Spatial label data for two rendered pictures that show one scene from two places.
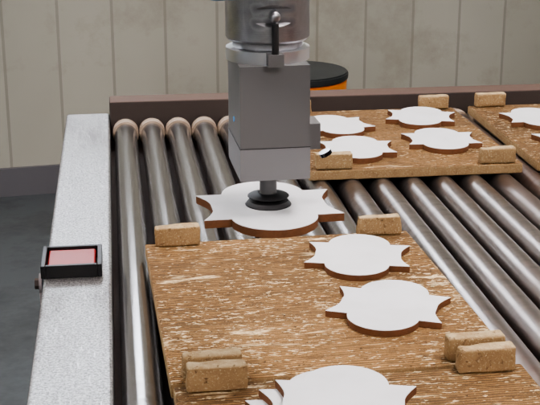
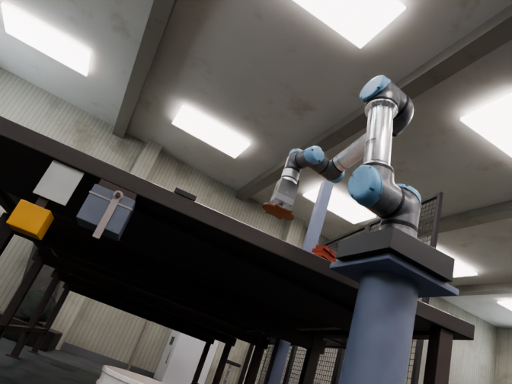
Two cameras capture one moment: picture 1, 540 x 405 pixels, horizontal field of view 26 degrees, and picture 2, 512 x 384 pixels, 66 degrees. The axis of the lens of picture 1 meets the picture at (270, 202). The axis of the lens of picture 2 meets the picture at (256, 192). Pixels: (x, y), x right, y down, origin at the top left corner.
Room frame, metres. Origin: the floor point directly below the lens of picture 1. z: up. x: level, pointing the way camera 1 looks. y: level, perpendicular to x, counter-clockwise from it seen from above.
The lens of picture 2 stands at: (1.25, 1.54, 0.45)
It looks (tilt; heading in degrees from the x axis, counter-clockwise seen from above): 25 degrees up; 267
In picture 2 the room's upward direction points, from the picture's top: 20 degrees clockwise
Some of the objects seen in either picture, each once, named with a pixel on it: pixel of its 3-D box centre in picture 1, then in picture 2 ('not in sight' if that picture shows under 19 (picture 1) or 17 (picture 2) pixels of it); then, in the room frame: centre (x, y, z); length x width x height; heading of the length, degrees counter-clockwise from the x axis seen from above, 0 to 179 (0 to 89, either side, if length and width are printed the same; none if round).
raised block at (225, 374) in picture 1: (216, 375); not in sight; (1.02, 0.05, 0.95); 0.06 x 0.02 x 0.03; 99
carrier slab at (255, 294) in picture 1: (307, 300); not in sight; (1.26, -0.04, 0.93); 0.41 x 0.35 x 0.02; 9
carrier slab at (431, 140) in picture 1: (388, 132); not in sight; (2.00, -0.21, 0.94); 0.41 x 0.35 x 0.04; 8
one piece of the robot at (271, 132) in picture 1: (280, 106); (284, 193); (1.04, -0.01, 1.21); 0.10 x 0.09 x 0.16; 99
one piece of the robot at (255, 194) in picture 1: (267, 190); not in sight; (1.04, 0.00, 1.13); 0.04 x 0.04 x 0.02
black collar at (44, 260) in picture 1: (71, 260); (184, 197); (1.40, 0.25, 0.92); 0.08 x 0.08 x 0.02; 8
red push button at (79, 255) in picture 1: (71, 262); not in sight; (1.40, 0.25, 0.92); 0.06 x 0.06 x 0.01; 8
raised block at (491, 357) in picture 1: (485, 357); not in sight; (1.06, -0.21, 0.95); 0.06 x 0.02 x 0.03; 99
